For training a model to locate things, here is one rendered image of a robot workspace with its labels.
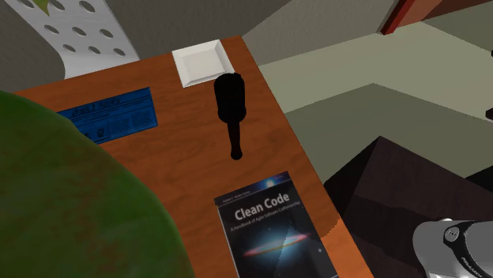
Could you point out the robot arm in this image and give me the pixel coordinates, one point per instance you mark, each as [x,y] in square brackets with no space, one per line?
[454,246]

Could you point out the black hairbrush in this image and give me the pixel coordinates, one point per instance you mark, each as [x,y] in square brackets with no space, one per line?
[230,100]

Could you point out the white square plate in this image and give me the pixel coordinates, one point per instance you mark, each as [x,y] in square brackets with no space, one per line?
[202,63]

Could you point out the dark galaxy cover book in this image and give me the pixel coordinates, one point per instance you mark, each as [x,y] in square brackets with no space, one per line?
[269,231]

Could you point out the blue newspaper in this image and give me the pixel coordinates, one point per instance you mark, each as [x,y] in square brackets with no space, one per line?
[115,115]

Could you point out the large green round object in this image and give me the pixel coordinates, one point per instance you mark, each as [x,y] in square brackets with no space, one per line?
[65,192]

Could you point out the red-brown wooden furniture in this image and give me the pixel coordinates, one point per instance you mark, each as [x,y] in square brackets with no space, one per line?
[408,11]

